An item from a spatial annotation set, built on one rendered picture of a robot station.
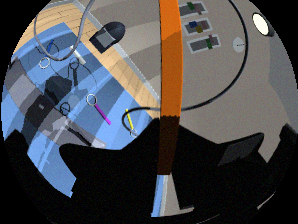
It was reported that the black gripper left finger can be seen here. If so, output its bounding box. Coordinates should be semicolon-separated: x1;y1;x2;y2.
59;117;161;213

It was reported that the orange handle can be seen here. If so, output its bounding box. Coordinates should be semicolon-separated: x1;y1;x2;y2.
157;0;184;176

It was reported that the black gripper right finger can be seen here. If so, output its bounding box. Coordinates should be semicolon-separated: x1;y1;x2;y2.
170;125;265;210

